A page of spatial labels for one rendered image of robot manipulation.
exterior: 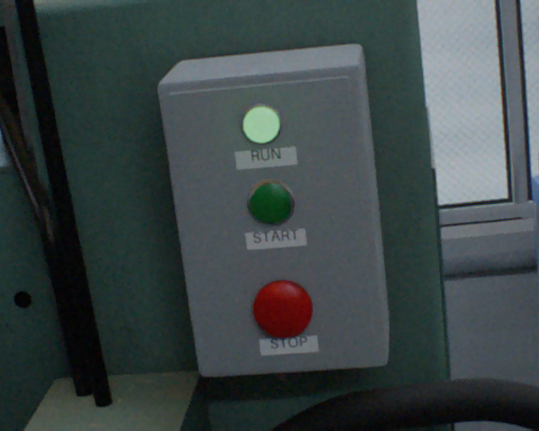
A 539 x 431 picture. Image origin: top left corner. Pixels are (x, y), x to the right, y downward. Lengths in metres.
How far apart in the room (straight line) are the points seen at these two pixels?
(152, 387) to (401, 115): 0.21
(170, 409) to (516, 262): 1.64
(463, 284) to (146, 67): 1.66
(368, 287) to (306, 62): 0.12
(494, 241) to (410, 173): 1.60
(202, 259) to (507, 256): 1.66
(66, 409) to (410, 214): 0.22
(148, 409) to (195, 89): 0.18
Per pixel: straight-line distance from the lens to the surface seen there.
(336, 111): 0.58
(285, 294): 0.60
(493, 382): 0.66
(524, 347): 2.33
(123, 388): 0.70
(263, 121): 0.58
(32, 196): 0.68
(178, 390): 0.68
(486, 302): 2.29
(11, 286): 0.76
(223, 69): 0.60
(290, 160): 0.59
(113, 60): 0.66
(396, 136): 0.65
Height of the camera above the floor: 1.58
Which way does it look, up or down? 17 degrees down
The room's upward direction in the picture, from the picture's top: 7 degrees counter-clockwise
